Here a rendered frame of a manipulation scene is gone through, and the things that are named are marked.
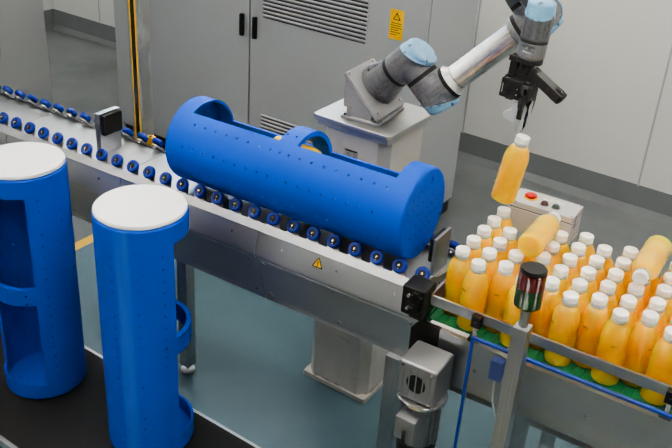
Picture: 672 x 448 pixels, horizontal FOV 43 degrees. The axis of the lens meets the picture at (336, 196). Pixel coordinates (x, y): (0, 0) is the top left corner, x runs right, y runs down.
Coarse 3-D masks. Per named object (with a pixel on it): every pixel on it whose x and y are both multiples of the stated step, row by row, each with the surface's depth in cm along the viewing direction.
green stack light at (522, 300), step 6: (516, 288) 194; (516, 294) 194; (522, 294) 192; (528, 294) 191; (534, 294) 191; (540, 294) 191; (516, 300) 194; (522, 300) 192; (528, 300) 192; (534, 300) 192; (540, 300) 193; (516, 306) 194; (522, 306) 193; (528, 306) 192; (534, 306) 192; (540, 306) 194
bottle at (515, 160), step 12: (516, 144) 233; (528, 144) 234; (504, 156) 236; (516, 156) 233; (528, 156) 234; (504, 168) 236; (516, 168) 234; (504, 180) 237; (516, 180) 236; (492, 192) 242; (504, 192) 238; (516, 192) 239
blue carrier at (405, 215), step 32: (192, 128) 270; (224, 128) 265; (256, 128) 287; (192, 160) 270; (256, 160) 257; (288, 160) 253; (320, 160) 249; (352, 160) 270; (224, 192) 274; (256, 192) 261; (288, 192) 253; (320, 192) 247; (352, 192) 242; (384, 192) 238; (416, 192) 237; (320, 224) 254; (352, 224) 244; (384, 224) 238; (416, 224) 244
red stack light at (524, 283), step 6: (522, 276) 191; (546, 276) 190; (522, 282) 191; (528, 282) 190; (534, 282) 189; (540, 282) 190; (522, 288) 192; (528, 288) 190; (534, 288) 190; (540, 288) 190
